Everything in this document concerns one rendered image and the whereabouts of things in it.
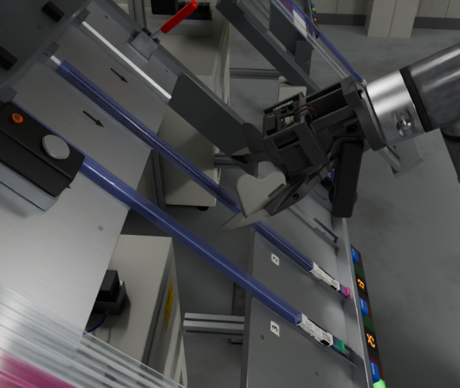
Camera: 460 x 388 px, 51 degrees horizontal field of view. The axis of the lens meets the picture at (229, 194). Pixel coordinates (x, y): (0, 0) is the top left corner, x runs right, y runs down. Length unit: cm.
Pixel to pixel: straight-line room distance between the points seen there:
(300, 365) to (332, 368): 7
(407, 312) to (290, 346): 116
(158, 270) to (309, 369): 41
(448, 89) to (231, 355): 117
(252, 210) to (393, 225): 150
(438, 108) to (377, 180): 172
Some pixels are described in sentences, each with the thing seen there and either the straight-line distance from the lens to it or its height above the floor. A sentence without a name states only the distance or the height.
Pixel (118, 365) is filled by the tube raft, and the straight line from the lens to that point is 40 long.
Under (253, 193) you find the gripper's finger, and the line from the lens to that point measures 54.
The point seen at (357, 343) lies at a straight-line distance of 70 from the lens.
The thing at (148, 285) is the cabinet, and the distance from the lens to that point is 90.
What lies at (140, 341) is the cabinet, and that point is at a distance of 83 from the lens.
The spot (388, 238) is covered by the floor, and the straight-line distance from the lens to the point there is 196.
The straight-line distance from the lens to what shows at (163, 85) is 71.
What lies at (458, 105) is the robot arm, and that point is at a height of 107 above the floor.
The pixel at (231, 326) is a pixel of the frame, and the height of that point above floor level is 32.
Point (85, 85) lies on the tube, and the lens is 57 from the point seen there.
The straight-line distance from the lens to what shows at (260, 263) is 62.
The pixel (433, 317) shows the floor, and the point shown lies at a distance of 175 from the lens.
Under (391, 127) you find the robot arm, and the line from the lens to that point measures 53.
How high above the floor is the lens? 130
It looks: 39 degrees down
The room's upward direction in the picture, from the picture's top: straight up
